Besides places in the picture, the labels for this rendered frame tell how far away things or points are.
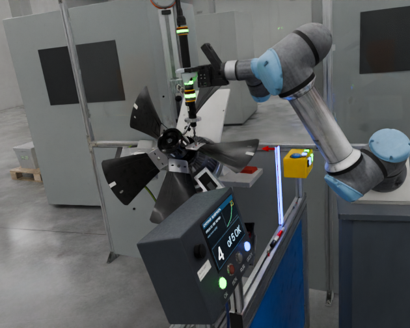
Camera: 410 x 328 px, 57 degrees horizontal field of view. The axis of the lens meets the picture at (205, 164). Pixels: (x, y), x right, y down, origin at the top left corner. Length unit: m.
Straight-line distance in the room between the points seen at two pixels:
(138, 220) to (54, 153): 1.74
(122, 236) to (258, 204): 1.20
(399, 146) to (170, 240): 0.79
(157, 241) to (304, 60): 0.63
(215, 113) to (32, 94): 2.77
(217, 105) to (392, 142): 0.94
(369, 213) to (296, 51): 0.60
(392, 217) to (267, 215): 1.16
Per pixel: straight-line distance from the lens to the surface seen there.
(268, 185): 2.31
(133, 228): 2.98
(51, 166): 4.45
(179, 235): 0.70
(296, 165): 1.69
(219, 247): 0.81
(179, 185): 1.53
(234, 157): 1.46
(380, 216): 1.35
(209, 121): 1.88
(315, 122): 1.13
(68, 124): 4.13
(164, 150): 1.57
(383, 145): 1.25
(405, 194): 1.44
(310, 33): 1.10
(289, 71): 1.06
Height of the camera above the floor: 1.58
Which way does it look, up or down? 17 degrees down
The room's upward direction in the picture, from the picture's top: 6 degrees counter-clockwise
